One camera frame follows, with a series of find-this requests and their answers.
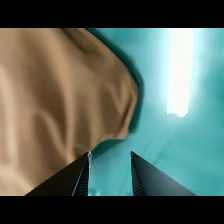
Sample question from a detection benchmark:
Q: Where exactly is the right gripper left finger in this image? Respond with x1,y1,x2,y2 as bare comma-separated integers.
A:
25,151,93,197

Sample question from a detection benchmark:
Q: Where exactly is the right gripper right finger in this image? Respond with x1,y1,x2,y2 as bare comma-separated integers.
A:
130,151,196,197

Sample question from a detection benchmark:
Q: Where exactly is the tan garment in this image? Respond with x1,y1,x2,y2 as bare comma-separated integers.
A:
0,27,139,197

